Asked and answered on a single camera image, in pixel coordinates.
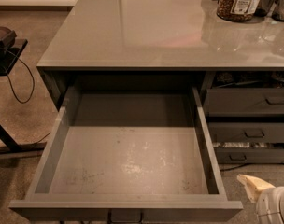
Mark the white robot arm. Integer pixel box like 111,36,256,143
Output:
237,175,284,224

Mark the grey right bottom drawer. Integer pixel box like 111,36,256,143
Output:
214,147,284,164

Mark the grey right middle drawer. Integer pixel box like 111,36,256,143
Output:
208,122,284,143

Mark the grey cabinet with glossy top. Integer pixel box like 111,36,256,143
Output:
36,0,284,166

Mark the clear jar of nuts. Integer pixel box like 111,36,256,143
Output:
217,0,260,22

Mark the black side stand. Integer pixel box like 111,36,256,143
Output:
0,39,48,154

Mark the dark device on stand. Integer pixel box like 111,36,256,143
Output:
0,26,17,60

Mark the long black floor cable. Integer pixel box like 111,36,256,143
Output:
220,162,252,172

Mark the black cable from stand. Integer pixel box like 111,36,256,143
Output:
1,49,36,105

